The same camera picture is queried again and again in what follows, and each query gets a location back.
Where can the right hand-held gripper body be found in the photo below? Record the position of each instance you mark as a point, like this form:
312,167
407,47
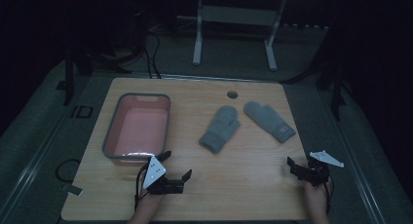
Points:
316,175

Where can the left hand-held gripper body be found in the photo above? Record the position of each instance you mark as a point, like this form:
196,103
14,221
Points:
154,172

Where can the pink basin with grey rim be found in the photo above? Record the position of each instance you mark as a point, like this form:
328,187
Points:
139,130

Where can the grey mitten with label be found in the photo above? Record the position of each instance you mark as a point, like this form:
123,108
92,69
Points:
269,120

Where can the plain grey mitten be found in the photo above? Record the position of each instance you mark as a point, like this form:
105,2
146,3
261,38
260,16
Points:
220,128

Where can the person's right hand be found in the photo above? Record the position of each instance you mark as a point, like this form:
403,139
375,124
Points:
316,198

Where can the person's left hand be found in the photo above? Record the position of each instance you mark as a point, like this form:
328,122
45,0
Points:
148,200

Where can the grey tape strip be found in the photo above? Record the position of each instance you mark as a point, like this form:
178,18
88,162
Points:
72,190

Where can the white metal desk frame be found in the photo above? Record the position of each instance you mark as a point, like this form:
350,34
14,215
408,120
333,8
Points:
238,15

